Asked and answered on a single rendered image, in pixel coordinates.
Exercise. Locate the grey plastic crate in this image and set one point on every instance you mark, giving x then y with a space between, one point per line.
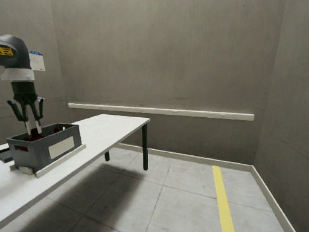
44 151

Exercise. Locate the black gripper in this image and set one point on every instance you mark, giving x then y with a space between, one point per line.
25 94

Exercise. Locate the brown glass bottle with cream label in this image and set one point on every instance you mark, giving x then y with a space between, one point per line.
35 135

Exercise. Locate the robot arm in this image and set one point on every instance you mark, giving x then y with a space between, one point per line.
15 56

